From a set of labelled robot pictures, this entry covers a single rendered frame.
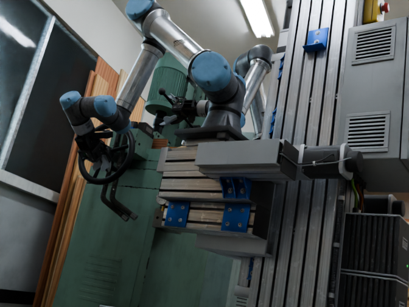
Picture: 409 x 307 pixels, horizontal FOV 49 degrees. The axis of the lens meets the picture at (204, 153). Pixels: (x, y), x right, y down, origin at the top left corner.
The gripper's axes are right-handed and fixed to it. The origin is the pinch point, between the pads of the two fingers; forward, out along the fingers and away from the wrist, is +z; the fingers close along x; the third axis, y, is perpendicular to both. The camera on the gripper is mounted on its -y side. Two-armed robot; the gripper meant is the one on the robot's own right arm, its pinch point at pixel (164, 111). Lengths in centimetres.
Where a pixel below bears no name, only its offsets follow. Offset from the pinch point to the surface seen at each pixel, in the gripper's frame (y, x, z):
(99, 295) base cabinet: -4, 86, 9
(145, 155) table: 1.7, 23.6, 2.3
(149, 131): 0.9, 11.2, 4.3
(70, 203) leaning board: -103, 26, 134
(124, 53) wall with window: -132, -134, 156
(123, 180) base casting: -1.6, 35.5, 12.3
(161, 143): -7.7, 13.4, 1.7
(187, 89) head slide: -23.9, -26.3, 5.5
